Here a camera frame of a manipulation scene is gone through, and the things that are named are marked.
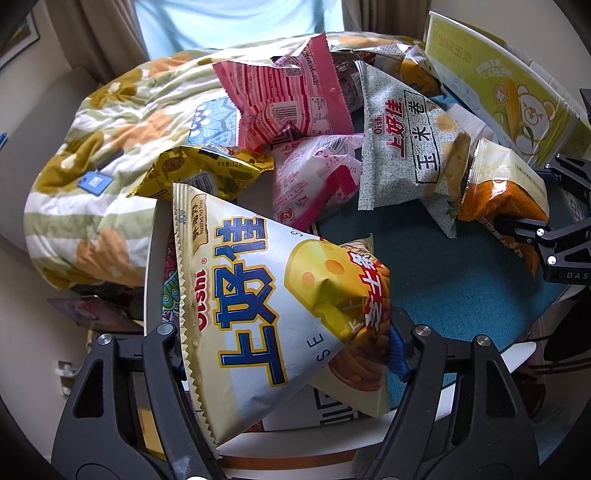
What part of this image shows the grey Oishi corn roll bag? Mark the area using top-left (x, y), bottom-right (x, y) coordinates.
top-left (356, 60), bottom-right (471, 238)

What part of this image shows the yellow Oishi cheese snack bag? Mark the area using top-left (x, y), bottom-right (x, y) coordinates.
top-left (172, 183), bottom-right (391, 445)

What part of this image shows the gold yellow snack bag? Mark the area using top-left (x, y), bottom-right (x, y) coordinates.
top-left (128, 145), bottom-right (274, 201)

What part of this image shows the white pink snack bag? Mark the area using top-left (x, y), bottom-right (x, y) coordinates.
top-left (271, 133), bottom-right (363, 230)

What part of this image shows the white orange chip bag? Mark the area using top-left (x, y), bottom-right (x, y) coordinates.
top-left (457, 138), bottom-right (550, 274)

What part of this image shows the green cardboard box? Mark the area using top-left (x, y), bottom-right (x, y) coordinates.
top-left (426, 11), bottom-right (590, 166)

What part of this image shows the floral quilt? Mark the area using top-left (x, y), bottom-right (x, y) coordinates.
top-left (23, 31), bottom-right (426, 291)

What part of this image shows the beige curtain right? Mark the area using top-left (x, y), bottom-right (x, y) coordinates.
top-left (342, 0), bottom-right (432, 39)

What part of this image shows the beige curtain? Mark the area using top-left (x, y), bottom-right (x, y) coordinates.
top-left (45, 0), bottom-right (148, 84)
top-left (342, 0), bottom-right (432, 39)

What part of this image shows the blue tag on quilt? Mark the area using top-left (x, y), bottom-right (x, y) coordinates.
top-left (77, 171), bottom-right (113, 196)

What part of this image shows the brown snack bag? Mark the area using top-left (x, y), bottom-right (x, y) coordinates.
top-left (331, 51), bottom-right (365, 113)

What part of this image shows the pink striped snack bag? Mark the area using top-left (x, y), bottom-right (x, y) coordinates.
top-left (213, 33), bottom-right (353, 150)

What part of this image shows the beige curtain left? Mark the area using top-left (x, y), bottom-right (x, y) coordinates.
top-left (45, 0), bottom-right (148, 84)

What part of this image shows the light blue window cloth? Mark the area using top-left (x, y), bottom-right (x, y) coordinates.
top-left (132, 0), bottom-right (344, 59)

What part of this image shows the framed picture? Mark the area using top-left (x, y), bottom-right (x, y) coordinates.
top-left (0, 13), bottom-right (40, 69)

